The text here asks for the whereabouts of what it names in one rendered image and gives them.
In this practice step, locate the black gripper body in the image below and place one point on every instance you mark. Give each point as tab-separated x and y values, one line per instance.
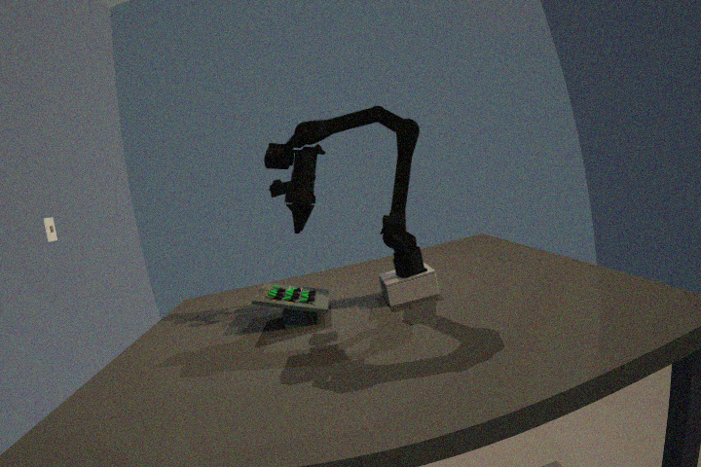
303	188

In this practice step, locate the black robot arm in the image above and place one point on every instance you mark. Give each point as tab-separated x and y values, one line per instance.
408	256

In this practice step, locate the dark grey switch panel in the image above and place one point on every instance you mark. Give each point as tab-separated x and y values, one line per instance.
297	302

